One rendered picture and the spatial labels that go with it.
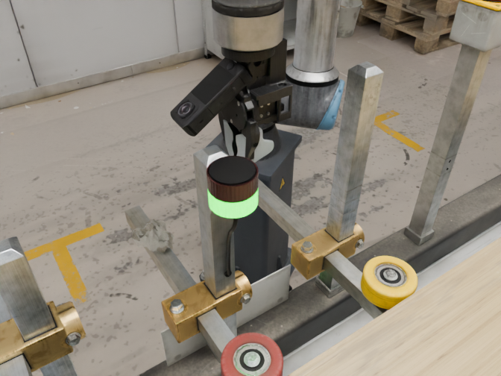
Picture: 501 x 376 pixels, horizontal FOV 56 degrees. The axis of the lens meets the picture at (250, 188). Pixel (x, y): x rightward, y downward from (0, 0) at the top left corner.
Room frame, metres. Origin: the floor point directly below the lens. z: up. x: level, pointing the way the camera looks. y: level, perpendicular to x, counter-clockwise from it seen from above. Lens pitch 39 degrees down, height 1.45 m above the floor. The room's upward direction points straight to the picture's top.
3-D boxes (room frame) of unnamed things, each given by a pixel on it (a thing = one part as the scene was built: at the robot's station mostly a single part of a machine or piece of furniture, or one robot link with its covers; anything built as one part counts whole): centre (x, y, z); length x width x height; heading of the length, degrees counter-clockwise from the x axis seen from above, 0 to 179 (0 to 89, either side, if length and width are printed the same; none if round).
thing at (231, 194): (0.43, 0.02, 1.11); 0.06 x 0.06 x 0.02
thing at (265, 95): (0.60, 0.00, 1.15); 0.09 x 0.08 x 0.12; 124
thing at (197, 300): (0.46, 0.06, 0.85); 0.13 x 0.06 x 0.05; 124
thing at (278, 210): (0.63, -0.10, 0.83); 0.43 x 0.03 x 0.04; 34
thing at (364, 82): (0.61, -0.16, 0.93); 0.03 x 0.03 x 0.48; 34
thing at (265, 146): (0.58, -0.01, 1.05); 0.06 x 0.03 x 0.09; 124
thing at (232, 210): (0.43, 0.02, 1.09); 0.06 x 0.06 x 0.02
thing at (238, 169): (0.43, 0.02, 1.02); 0.06 x 0.06 x 0.22; 34
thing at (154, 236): (0.59, 0.17, 0.87); 0.09 x 0.07 x 0.02; 34
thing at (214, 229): (0.47, 0.05, 0.89); 0.03 x 0.03 x 0.48; 34
